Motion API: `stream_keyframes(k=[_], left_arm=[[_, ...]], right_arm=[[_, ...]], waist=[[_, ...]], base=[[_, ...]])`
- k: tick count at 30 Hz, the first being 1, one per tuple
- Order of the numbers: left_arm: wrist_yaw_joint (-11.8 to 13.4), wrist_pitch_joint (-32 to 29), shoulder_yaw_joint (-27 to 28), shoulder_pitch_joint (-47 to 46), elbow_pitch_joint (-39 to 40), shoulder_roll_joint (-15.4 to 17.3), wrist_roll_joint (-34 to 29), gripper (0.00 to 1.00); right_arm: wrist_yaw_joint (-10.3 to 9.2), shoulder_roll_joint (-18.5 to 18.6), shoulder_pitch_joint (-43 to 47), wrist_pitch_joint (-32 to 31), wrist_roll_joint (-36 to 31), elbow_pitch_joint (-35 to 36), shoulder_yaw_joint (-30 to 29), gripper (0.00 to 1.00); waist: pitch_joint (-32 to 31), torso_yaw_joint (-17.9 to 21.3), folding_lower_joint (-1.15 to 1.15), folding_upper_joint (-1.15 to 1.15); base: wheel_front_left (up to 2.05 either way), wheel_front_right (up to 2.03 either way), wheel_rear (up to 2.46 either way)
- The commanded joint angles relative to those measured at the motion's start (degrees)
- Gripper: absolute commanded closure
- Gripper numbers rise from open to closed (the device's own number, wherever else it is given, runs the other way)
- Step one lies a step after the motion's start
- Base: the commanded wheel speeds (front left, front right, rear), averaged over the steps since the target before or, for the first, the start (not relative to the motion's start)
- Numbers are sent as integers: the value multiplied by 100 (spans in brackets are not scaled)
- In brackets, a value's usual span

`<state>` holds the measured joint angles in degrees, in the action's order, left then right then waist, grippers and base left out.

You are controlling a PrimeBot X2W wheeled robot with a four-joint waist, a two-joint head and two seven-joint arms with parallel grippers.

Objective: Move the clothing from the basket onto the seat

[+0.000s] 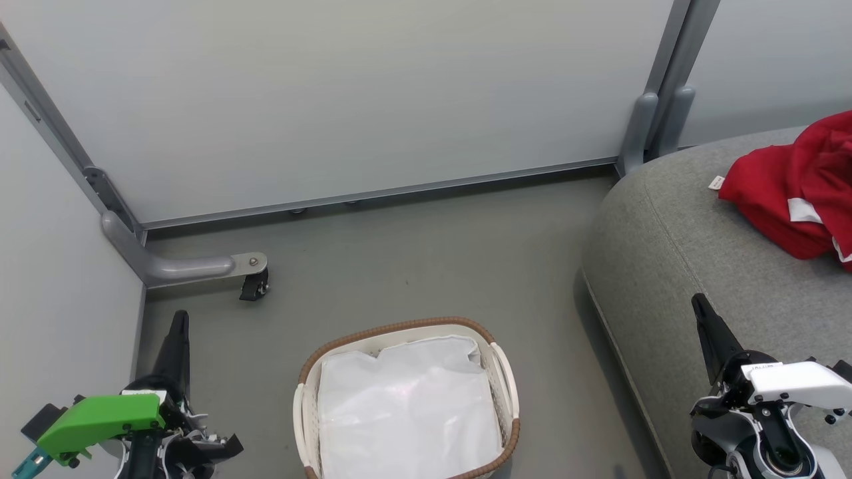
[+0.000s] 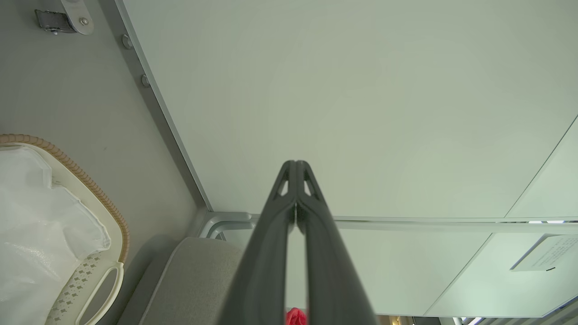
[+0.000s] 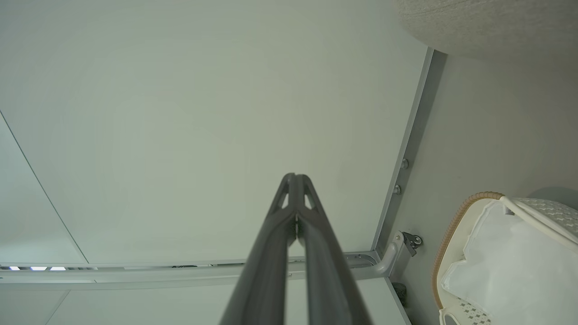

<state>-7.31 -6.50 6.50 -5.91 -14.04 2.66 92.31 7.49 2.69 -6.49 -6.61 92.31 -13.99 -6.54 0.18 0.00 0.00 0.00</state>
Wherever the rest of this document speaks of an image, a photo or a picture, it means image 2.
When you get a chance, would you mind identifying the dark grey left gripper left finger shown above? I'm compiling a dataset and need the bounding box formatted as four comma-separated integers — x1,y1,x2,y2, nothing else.
217,161,297,325

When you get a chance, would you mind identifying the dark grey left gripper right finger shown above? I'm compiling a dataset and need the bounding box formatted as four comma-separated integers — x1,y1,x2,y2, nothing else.
296,161,378,325

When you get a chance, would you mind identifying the red garment with white stripes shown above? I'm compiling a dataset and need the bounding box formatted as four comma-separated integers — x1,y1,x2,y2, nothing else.
284,308,308,325

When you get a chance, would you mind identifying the grey fabric sofa seat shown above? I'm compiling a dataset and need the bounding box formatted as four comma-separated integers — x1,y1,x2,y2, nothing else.
117,237,247,325

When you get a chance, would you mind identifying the white basket with brown rim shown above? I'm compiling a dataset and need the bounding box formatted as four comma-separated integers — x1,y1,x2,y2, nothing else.
0,134,131,325

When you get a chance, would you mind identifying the grey curved partition leg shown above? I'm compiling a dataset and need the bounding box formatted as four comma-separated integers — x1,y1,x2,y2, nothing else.
209,221,256,240
198,211,254,238

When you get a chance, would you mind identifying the white paper label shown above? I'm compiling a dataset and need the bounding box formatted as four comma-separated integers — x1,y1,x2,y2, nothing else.
510,233,578,273

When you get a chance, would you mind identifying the grey partition foot with plate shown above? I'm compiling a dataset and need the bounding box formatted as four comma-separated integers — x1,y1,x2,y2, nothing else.
61,0,95,36

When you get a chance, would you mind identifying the black caster wheel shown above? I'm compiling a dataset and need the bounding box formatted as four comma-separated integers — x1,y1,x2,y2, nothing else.
34,9,75,36

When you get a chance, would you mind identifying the grey partition bottom rail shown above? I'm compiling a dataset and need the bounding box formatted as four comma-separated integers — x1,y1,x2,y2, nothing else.
97,0,214,214
253,215,578,225

